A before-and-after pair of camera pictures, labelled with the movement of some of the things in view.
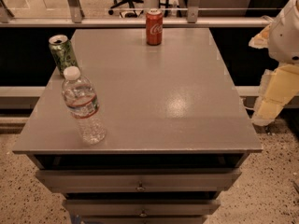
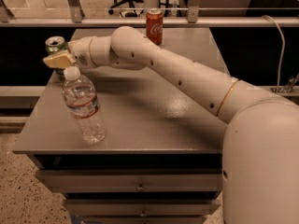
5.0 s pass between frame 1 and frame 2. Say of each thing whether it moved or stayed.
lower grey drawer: stayed
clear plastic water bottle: stayed
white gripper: moved
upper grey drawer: stayed
